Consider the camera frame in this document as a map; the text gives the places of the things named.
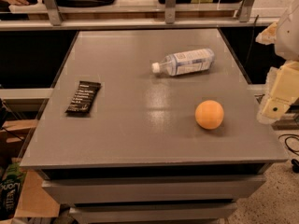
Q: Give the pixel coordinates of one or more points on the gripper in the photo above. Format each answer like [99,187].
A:
[290,36]

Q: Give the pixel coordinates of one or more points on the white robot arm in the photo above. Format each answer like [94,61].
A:
[284,34]

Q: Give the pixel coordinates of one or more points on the orange fruit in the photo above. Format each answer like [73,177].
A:
[209,115]

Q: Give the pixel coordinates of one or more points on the clear plastic water bottle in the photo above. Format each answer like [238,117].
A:
[185,62]

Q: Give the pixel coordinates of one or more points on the grey drawer cabinet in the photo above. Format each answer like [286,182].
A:
[139,155]

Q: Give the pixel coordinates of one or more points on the black snack bar wrapper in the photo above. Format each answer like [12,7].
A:
[82,101]

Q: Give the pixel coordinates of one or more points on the black computer mouse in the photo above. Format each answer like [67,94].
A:
[32,2]

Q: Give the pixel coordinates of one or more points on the brown cardboard box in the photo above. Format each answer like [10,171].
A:
[22,197]

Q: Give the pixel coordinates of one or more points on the green drink carton box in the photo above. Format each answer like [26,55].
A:
[10,190]

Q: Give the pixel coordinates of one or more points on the metal shelf frame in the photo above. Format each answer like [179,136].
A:
[140,14]

